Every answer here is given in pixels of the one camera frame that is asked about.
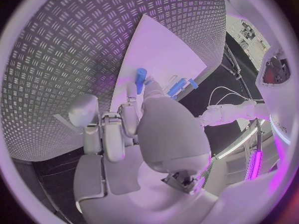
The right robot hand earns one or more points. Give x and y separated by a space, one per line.
172 134

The blue long cylinder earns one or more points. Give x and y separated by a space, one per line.
140 78

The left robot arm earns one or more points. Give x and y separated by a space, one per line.
233 113

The white task board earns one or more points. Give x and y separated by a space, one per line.
158 50

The blue short cylinder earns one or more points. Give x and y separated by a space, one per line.
176 88

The blue peg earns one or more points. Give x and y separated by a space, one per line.
193 83

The glowing light bar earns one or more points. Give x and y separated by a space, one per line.
255 164

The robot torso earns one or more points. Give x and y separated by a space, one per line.
278 100

